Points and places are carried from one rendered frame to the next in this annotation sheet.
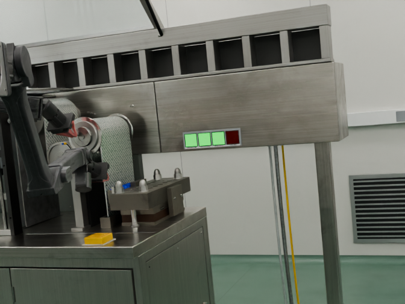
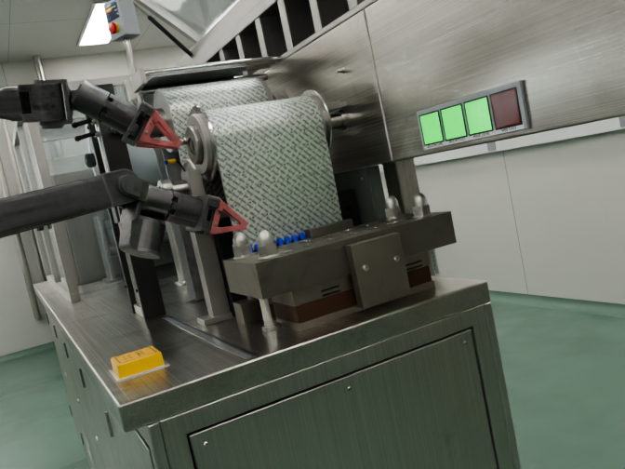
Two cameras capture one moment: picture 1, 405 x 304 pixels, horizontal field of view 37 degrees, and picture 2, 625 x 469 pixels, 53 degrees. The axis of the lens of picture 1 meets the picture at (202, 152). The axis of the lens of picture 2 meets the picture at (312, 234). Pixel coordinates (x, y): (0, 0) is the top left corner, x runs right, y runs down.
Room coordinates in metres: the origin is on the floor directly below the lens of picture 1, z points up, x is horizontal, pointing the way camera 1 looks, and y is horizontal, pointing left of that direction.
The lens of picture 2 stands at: (1.49, -0.52, 1.15)
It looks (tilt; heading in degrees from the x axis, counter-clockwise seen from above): 5 degrees down; 42
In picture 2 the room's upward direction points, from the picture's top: 12 degrees counter-clockwise
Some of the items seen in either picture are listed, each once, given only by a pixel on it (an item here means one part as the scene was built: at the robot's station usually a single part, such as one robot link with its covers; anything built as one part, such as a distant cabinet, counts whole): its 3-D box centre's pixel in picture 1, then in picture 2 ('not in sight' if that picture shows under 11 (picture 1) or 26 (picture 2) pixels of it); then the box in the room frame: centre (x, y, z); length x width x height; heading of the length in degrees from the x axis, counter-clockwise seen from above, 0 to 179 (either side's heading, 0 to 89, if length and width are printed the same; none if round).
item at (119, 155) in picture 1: (118, 166); (284, 197); (2.37, 0.34, 1.12); 0.23 x 0.01 x 0.18; 158
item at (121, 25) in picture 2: not in sight; (119, 20); (2.51, 0.94, 1.66); 0.07 x 0.07 x 0.10; 2
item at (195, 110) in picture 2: (85, 136); (202, 143); (2.29, 0.44, 1.25); 0.15 x 0.01 x 0.15; 68
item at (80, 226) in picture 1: (76, 190); (197, 247); (2.26, 0.49, 1.05); 0.06 x 0.05 x 0.31; 158
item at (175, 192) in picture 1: (176, 199); (378, 270); (2.35, 0.12, 0.97); 0.10 x 0.03 x 0.11; 158
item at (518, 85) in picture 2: (211, 139); (467, 119); (2.44, -0.04, 1.18); 0.25 x 0.01 x 0.07; 68
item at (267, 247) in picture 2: (143, 185); (266, 243); (2.20, 0.23, 1.05); 0.04 x 0.04 x 0.04
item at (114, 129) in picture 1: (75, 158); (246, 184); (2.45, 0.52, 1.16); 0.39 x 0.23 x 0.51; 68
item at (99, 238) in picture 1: (98, 238); (137, 362); (2.01, 0.38, 0.91); 0.07 x 0.07 x 0.02; 68
